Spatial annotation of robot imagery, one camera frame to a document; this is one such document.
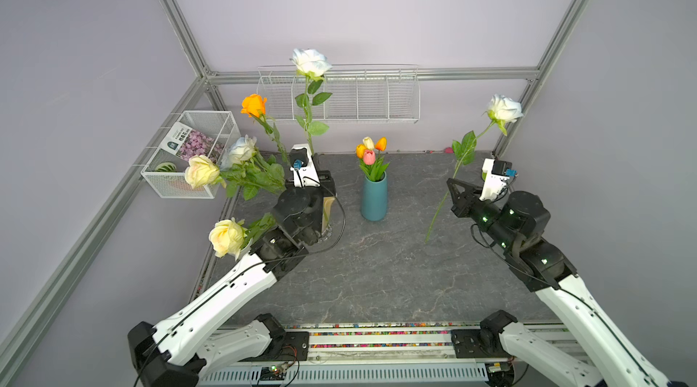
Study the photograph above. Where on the cream white tulip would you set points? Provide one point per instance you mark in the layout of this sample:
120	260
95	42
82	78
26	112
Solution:
368	143

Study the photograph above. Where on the square white wire basket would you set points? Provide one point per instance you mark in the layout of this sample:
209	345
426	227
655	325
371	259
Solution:
220	125

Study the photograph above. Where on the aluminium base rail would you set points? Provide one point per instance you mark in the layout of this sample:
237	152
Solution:
382	347

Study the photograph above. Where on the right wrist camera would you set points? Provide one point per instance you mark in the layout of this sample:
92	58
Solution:
498	176

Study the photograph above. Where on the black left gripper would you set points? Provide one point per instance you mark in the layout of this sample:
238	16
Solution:
326	184

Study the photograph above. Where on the small orange tulip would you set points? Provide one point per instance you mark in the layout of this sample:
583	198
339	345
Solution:
360	151

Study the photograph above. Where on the long white wire basket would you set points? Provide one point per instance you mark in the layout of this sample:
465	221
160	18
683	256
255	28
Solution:
360	93

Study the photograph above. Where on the orange yellow tulip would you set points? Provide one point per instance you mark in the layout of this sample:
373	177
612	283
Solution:
381	145

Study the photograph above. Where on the teal cylinder vase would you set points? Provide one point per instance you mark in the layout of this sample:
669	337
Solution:
374	202

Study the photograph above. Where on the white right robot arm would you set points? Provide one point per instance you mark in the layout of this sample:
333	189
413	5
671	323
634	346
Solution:
548	274

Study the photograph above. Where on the cream yellow rose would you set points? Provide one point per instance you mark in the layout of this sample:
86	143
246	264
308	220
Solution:
202	173
230	237

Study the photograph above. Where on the green striped ball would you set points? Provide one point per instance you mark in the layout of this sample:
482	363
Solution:
166	167

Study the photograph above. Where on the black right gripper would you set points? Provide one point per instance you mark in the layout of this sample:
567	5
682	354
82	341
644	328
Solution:
466	205

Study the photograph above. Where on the seed packet purple flowers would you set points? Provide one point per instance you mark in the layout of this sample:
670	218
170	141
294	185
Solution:
186	143

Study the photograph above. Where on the yellow wavy glass vase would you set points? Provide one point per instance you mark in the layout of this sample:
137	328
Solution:
328	203

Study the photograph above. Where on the pink tulip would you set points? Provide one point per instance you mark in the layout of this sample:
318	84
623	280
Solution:
369	157

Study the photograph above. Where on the white blue rose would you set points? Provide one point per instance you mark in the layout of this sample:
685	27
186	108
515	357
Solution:
239	150

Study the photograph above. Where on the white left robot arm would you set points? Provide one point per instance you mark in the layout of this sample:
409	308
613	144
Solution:
212	311

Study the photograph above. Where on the orange ranunculus flower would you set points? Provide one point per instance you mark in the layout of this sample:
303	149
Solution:
254	106

